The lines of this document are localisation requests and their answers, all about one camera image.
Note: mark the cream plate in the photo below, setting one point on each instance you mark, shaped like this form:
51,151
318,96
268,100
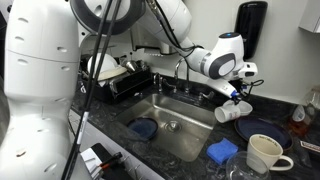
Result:
113,72

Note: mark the blue plate with brown rim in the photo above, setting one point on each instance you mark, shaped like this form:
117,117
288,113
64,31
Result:
143,128
260,128

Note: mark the cream ceramic mug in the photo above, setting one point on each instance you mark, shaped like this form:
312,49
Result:
263,151

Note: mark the white wall cabinet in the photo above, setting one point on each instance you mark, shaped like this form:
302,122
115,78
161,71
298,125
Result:
311,15

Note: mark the stainless steel sink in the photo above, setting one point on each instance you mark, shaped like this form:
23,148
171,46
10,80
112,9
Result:
186,140

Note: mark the chrome faucet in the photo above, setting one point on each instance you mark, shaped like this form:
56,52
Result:
187,76

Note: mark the clear plastic bottle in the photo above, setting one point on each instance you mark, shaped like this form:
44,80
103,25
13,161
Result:
313,98

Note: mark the black wall soap dispenser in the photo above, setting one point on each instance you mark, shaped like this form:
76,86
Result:
251,23

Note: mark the small white cup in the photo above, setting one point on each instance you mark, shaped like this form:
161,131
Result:
246,108

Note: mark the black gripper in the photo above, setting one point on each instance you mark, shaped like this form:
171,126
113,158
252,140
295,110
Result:
240,85

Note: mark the blue sponge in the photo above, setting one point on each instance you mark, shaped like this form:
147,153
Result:
221,150

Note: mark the orange and black clamp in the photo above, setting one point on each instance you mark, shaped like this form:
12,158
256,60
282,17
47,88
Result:
111,158

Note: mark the clear glass bowl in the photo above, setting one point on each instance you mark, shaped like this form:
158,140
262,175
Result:
238,168

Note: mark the orange liquid soap bottle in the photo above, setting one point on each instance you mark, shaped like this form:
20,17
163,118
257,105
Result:
298,115

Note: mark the metal cup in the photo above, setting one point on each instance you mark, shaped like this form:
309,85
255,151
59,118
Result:
131,66

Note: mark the black and white label tag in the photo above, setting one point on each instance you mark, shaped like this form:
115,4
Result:
310,146

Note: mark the black dish rack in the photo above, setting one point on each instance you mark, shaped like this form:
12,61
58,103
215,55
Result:
126,87

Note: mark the white bowl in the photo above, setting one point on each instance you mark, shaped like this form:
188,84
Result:
103,61

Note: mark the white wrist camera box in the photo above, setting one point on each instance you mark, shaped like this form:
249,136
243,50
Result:
248,70

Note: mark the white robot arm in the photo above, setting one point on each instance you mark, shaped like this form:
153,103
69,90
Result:
40,66

